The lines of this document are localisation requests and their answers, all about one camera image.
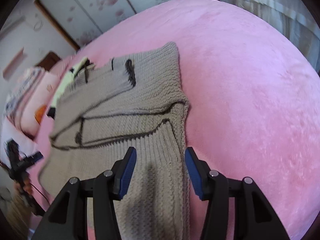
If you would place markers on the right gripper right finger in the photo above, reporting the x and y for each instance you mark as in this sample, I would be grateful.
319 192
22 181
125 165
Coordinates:
198 172

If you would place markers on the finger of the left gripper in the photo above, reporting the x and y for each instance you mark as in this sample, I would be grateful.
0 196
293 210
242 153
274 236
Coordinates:
34 158

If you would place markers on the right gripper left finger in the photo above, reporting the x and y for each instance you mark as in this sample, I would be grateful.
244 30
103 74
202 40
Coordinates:
123 170

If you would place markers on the beige knit sweater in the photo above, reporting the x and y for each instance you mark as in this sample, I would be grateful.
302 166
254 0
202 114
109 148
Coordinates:
133 101

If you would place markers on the pink cartoon quilt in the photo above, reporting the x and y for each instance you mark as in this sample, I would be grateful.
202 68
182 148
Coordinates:
27 102

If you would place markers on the light green folded garment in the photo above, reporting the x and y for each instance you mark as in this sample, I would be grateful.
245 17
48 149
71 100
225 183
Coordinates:
67 79

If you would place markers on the pink fleece bed cover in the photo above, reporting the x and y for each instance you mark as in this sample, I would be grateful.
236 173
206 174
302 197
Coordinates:
253 99

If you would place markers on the wooden headboard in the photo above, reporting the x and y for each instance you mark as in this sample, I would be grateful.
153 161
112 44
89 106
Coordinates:
49 61

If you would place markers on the floral sliding wardrobe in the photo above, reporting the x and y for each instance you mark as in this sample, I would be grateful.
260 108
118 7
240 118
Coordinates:
82 21

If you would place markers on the pink wall shelf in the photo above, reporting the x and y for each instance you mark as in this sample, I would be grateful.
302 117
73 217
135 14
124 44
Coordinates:
14 63

